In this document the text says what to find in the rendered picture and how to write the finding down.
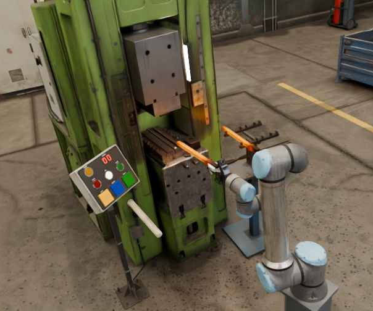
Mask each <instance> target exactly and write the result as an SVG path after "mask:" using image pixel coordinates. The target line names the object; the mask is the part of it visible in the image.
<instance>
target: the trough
mask: <svg viewBox="0 0 373 311"><path fill-rule="evenodd" d="M149 130H151V131H152V132H153V133H155V134H156V135H158V136H159V137H160V138H162V139H163V140H164V141H166V142H167V143H169V144H170V145H171V146H173V147H176V148H175V149H178V148H179V146H178V145H176V144H175V143H174V142H172V141H171V140H169V139H168V138H166V137H165V136H164V135H162V134H161V133H160V132H158V131H156V130H155V129H154V128H150V129H149Z"/></svg>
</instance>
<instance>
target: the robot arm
mask: <svg viewBox="0 0 373 311"><path fill-rule="evenodd" d="M215 163H217V164H218V168H215V167H213V166H212V165H211V164H208V167H209V170H210V173H211V175H212V174H213V173H215V174H216V178H215V182H216V183H217V181H218V184H219V185H221V184H223V185H224V186H226V187H227V188H228V189H229V190H231V191H232V192H234V193H235V194H236V205H237V207H236V210H237V214H238V216H239V217H241V218H250V217H252V216H253V213H255V212H258V211H260V210H261V211H262V222H263V230H264V245H265V252H264V253H263V255H262V262H261V263H258V264H257V265H256V271H257V274H258V277H259V279H260V282H261V284H262V285H263V287H264V289H265V290H266V291H267V292H269V293H272V292H278V291H281V290H283V289H286V288H290V290H291V292H292V293H293V295H294V296H295V297H296V298H298V299H299V300H301V301H304V302H309V303H315V302H320V301H322V300H323V299H324V298H325V297H326V296H327V293H328V285H327V282H326V280H325V269H326V262H327V255H326V252H325V250H324V248H323V247H322V246H320V245H319V244H317V243H314V242H311V241H304V242H300V243H298V244H297V245H296V247H295V251H294V252H291V253H290V252H289V249H288V225H287V202H286V187H287V186H288V185H289V184H290V182H291V181H292V179H294V177H295V176H296V174H297V173H301V172H303V171H304V170H305V168H306V167H307V166H308V163H309V156H308V153H307V152H306V150H305V149H304V148H303V147H301V146H300V145H297V144H291V143H289V144H283V145H281V146H276V147H272V148H268V149H263V150H261V151H258V152H256V153H255V155H254V156H253V160H252V167H253V172H254V175H255V176H256V178H258V179H259V185H260V194H258V195H256V190H255V188H254V187H253V186H252V185H251V184H249V183H248V182H246V181H245V180H244V179H242V178H240V177H239V176H238V175H236V174H231V173H230V170H229V168H228V165H227V163H226V161H225V158H221V159H219V160H217V162H215ZM216 180H217V181H216ZM220 182H221V183H220Z"/></svg>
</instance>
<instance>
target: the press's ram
mask: <svg viewBox="0 0 373 311"><path fill-rule="evenodd" d="M148 27H149V30H147V31H144V32H141V33H127V31H126V29H127V28H124V29H121V30H120V32H121V34H122V39H123V42H124V49H125V55H126V58H127V64H128V70H129V74H130V79H131V83H132V89H133V95H134V99H136V100H137V101H139V102H140V103H142V104H144V105H145V106H147V105H150V104H153V103H154V101H155V102H158V101H161V100H164V99H167V98H170V97H173V96H175V94H177V95H179V94H182V93H185V82H184V77H183V67H182V58H181V52H180V42H179V37H178V31H177V30H172V29H169V28H164V27H160V26H157V25H152V24H149V23H148Z"/></svg>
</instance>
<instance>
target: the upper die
mask: <svg viewBox="0 0 373 311"><path fill-rule="evenodd" d="M135 105H137V106H138V107H140V108H142V109H143V110H145V111H146V112H147V113H149V114H151V115H152V116H154V117H157V116H160V115H162V114H166V113H168V112H171V111H173V110H177V109H179V108H181V104H180V95H177V94H175V96H173V97H170V98H167V99H164V100H161V101H158V102H155V101H154V103H153V104H150V105H147V106H145V105H144V104H142V103H140V102H139V101H137V100H136V99H135Z"/></svg>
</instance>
